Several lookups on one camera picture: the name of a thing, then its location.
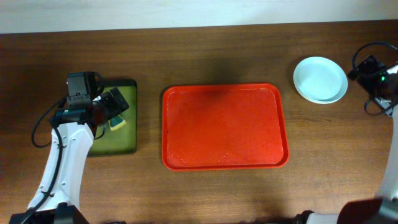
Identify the mint green plate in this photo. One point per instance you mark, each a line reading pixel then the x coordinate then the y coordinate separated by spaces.
pixel 321 102

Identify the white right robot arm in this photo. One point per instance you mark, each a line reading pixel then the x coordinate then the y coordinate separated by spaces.
pixel 383 207

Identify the light blue plate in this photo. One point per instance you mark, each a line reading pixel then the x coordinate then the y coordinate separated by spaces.
pixel 320 78

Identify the red plastic tray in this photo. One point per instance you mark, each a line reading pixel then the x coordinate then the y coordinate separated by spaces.
pixel 223 127

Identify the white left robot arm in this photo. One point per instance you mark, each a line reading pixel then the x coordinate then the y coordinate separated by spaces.
pixel 73 133

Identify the black tray with soapy water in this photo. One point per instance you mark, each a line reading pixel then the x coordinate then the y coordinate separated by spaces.
pixel 122 140

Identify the yellow green scrub sponge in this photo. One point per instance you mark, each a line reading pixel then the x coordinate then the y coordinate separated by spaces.
pixel 116 122

